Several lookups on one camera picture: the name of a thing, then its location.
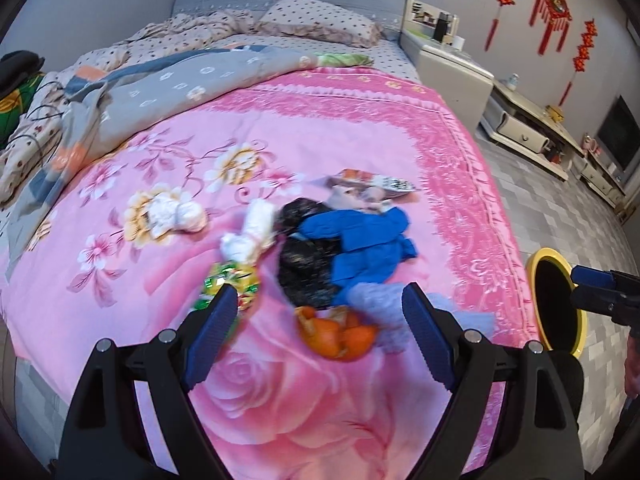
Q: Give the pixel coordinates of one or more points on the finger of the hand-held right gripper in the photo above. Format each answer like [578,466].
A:
[600,302]
[592,276]

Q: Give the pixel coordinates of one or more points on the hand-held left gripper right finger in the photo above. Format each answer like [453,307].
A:
[425,330]

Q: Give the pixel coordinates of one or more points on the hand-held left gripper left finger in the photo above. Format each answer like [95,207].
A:
[215,330]

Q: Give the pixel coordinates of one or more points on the yellow rimmed black trash bin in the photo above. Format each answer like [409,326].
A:
[555,305]

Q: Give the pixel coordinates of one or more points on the gold green candy wrapper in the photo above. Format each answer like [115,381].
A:
[235,280]

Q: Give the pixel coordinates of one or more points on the light purple foam net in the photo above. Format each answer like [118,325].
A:
[380,300]

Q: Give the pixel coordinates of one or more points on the blue cloth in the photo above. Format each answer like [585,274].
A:
[360,250]

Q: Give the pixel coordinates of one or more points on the white twisted tissue wad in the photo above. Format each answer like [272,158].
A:
[250,230]

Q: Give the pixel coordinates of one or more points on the black plastic bag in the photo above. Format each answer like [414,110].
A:
[305,265]

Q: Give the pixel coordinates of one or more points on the white paper ball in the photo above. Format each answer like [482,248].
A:
[175,215]

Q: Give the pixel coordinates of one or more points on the printed snack packet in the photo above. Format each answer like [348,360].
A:
[380,182]

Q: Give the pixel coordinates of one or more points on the person's right forearm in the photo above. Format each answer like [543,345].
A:
[634,365]

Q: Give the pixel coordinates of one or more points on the orange peel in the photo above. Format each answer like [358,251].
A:
[330,340]

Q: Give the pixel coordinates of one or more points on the flat screen television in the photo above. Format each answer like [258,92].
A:
[620,135]

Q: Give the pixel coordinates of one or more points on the cream television cabinet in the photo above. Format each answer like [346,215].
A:
[520,130]

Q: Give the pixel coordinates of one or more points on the small white jar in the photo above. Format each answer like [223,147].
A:
[513,81]

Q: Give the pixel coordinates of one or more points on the pink floral blanket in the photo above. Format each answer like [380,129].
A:
[350,125]

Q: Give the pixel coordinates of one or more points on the cream nightstand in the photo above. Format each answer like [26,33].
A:
[450,75]

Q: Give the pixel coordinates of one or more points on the grey floral quilt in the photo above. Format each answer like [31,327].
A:
[200,75]

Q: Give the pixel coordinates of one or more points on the white dotted bed sheet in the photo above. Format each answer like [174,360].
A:
[395,60]

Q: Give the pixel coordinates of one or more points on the red knot tassel ornament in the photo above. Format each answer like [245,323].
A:
[552,5]

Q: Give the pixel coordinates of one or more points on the green leafy cloth edge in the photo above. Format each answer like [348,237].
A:
[345,59]

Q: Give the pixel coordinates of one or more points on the black bottle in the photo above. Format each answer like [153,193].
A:
[441,30]

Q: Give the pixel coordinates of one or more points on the green patterned cloth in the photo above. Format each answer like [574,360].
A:
[15,105]

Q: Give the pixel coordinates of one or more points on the beige dotted quilt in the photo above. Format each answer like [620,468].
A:
[190,27]

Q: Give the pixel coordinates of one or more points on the white storage rack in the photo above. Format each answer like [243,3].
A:
[420,15]

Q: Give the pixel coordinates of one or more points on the dotted pillow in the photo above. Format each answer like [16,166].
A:
[320,22]

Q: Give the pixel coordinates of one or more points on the black cloth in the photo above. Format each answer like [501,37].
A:
[20,65]

